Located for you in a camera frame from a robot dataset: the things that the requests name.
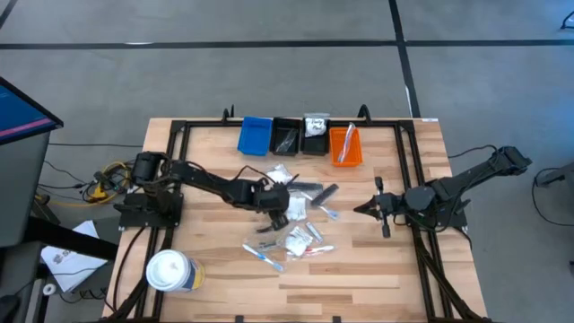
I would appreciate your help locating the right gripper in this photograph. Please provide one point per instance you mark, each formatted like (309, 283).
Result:
(392, 204)

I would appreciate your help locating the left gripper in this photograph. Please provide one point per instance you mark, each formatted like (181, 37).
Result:
(271, 199)

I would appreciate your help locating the bagged blue toothbrush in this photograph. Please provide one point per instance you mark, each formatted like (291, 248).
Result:
(263, 258)
(331, 212)
(346, 143)

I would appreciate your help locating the bagged black comb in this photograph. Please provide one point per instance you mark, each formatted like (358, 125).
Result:
(286, 141)
(306, 185)
(325, 195)

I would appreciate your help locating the bagged red toothbrush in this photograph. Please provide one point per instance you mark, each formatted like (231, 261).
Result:
(319, 250)

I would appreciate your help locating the printed vanity pack bag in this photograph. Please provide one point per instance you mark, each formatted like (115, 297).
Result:
(315, 126)

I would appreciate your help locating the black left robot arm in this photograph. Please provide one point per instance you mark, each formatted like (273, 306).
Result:
(202, 179)

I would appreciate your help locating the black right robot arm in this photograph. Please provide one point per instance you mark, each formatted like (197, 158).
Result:
(471, 175)

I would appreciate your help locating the bagged grey razor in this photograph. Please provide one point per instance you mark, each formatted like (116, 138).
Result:
(267, 246)

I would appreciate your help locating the orange plastic bin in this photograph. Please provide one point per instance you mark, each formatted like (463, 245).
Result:
(354, 154)

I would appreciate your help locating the black plastic bin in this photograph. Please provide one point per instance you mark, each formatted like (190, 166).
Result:
(282, 128)
(314, 145)

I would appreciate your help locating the blue plastic bin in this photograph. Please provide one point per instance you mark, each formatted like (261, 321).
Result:
(254, 136)

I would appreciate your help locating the grey floor stand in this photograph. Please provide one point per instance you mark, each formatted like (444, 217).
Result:
(560, 175)

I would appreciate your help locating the black cart leg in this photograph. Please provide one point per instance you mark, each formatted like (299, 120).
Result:
(67, 238)

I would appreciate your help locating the white paper sheet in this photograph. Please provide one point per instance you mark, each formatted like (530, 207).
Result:
(67, 264)

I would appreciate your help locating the white tape roll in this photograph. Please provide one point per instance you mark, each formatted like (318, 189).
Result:
(48, 289)

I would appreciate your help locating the grey computer cart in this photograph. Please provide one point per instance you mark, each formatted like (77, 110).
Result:
(22, 188)

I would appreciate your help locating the blue screen monitor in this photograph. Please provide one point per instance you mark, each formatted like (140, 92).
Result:
(22, 116)

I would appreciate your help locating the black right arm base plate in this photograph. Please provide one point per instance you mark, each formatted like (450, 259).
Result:
(453, 220)

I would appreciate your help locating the black aluminium table frame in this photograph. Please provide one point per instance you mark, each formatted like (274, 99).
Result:
(211, 123)

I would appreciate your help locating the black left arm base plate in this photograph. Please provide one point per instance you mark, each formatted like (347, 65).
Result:
(130, 220)

